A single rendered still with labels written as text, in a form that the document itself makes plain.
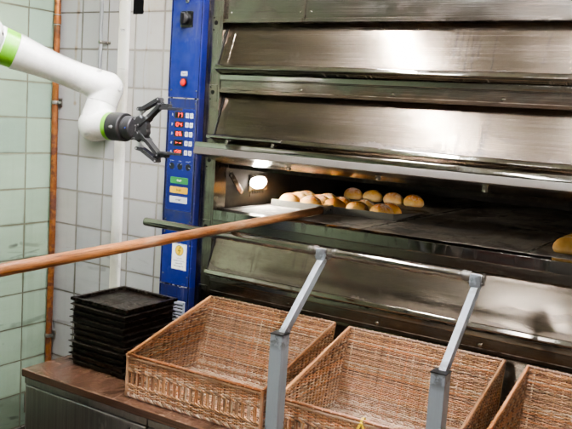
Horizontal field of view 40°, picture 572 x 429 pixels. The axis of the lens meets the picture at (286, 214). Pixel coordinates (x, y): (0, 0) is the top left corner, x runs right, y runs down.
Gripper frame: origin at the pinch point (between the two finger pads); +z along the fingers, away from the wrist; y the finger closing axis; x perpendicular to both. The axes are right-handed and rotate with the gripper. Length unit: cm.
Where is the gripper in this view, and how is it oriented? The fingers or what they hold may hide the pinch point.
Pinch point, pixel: (175, 131)
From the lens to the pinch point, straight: 244.2
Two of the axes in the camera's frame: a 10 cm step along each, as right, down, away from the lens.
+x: -5.4, 0.7, -8.4
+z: 8.4, 1.2, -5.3
